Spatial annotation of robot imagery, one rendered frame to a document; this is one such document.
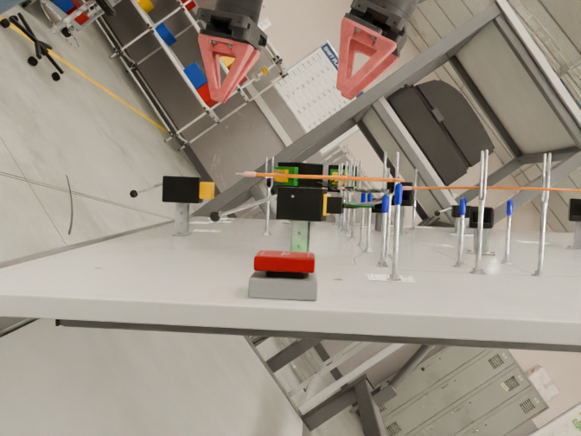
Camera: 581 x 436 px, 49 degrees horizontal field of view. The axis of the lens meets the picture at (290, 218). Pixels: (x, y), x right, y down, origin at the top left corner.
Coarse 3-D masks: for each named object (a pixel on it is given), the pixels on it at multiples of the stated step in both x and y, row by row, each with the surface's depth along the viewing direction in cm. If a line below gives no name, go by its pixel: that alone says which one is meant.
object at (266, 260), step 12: (264, 252) 55; (276, 252) 55; (288, 252) 56; (300, 252) 56; (264, 264) 52; (276, 264) 52; (288, 264) 52; (300, 264) 52; (312, 264) 52; (276, 276) 53; (288, 276) 53; (300, 276) 53
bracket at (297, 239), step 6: (294, 222) 78; (300, 222) 78; (306, 222) 78; (294, 228) 78; (300, 228) 78; (306, 228) 78; (294, 234) 78; (300, 234) 80; (306, 234) 78; (294, 240) 78; (300, 240) 78; (306, 240) 78; (294, 246) 78; (306, 246) 78
